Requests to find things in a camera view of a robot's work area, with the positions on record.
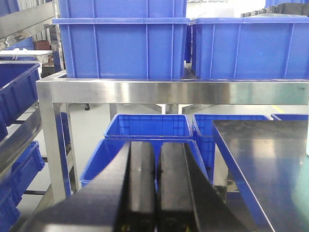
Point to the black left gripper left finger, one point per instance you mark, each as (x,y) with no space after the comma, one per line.
(121,198)

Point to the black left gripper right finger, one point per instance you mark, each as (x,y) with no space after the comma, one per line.
(186,200)

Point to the blue bin floor near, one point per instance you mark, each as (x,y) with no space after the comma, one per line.
(107,149)

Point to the blue bin floor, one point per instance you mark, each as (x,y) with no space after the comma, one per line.
(107,149)
(290,117)
(202,125)
(149,126)

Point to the blue bin lower left rack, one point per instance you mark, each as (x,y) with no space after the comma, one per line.
(23,171)

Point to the blue bin bottom left corner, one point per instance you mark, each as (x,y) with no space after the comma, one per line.
(9,214)

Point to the blue bin floor far right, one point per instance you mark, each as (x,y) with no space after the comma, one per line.
(290,117)

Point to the blue bin upper left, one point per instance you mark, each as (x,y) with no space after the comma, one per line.
(150,49)

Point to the dark blue bin left rack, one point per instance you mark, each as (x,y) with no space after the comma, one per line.
(17,92)

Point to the blue bin upper right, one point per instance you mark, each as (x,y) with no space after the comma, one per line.
(251,48)

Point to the white background table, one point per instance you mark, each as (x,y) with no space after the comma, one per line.
(20,53)

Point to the blue bin stacked top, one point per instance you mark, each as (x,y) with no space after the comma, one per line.
(122,8)

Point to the steel side rack left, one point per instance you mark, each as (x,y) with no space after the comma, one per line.
(13,28)

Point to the stainless steel shelf frame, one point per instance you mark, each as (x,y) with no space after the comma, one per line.
(57,89)

